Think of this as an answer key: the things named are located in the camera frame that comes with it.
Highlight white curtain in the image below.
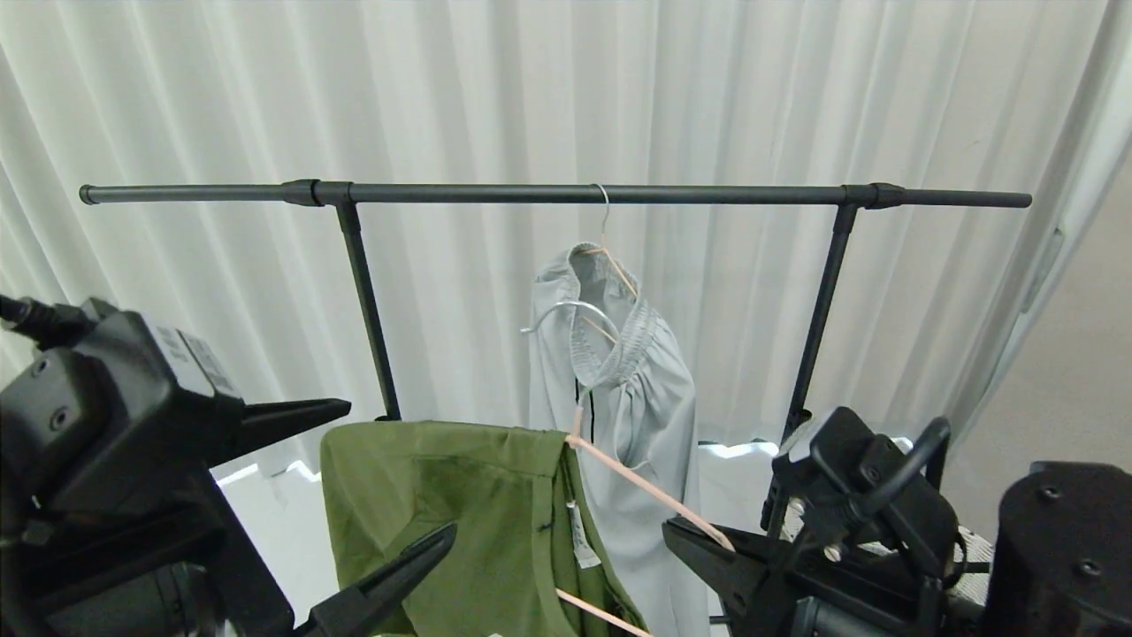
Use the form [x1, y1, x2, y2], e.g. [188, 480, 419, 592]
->
[0, 0, 1132, 484]

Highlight white laundry basket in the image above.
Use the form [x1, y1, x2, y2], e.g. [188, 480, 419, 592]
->
[783, 494, 994, 578]

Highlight pale grey shorts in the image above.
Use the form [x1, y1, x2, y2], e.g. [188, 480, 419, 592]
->
[527, 242, 714, 637]

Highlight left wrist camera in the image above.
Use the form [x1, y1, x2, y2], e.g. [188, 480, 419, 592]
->
[0, 299, 247, 523]

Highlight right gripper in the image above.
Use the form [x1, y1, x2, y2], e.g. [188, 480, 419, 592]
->
[661, 517, 984, 637]

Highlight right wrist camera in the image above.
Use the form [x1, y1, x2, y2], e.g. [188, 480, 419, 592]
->
[762, 405, 965, 602]

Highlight black clothes rack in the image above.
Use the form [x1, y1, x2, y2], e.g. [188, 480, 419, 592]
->
[78, 180, 1034, 532]

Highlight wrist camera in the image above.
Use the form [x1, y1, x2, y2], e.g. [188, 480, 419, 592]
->
[0, 299, 247, 523]
[762, 405, 965, 602]

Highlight black cable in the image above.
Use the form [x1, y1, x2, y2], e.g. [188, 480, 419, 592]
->
[845, 415, 954, 526]

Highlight pink clothes hanger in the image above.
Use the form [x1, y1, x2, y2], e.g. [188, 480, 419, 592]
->
[570, 182, 640, 347]
[519, 300, 738, 637]

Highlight green garment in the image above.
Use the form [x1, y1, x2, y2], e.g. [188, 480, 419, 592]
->
[319, 419, 652, 637]

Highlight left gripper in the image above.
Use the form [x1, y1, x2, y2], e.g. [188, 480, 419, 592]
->
[0, 398, 459, 637]

